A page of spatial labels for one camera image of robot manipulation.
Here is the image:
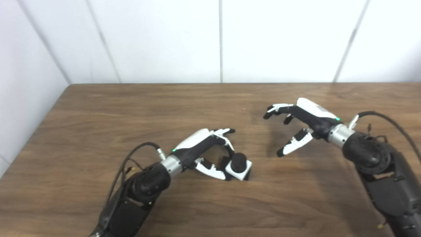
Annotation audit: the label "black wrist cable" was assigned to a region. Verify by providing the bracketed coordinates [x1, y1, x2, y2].
[105, 142, 167, 211]
[348, 111, 421, 157]

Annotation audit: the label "black peg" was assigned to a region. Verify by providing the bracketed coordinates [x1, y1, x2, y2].
[219, 152, 253, 181]

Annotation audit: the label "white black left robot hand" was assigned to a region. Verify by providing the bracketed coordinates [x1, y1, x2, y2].
[171, 128, 236, 181]

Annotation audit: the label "thin right arm wires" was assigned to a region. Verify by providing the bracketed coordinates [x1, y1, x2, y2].
[366, 123, 389, 143]

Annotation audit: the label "thin left arm wires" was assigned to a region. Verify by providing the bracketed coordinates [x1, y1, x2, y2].
[123, 157, 146, 175]

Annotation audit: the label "thin arm wires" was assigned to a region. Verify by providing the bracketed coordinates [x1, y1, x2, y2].
[366, 123, 389, 143]
[123, 157, 146, 175]

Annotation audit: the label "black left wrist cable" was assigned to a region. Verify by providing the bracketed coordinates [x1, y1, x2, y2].
[105, 142, 167, 211]

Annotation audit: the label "white square piece with hole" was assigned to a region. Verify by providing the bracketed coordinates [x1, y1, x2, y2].
[225, 159, 252, 181]

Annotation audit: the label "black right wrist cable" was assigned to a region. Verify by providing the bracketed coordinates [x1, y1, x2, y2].
[348, 111, 421, 157]

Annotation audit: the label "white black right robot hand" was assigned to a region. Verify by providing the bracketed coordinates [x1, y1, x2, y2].
[263, 97, 342, 158]

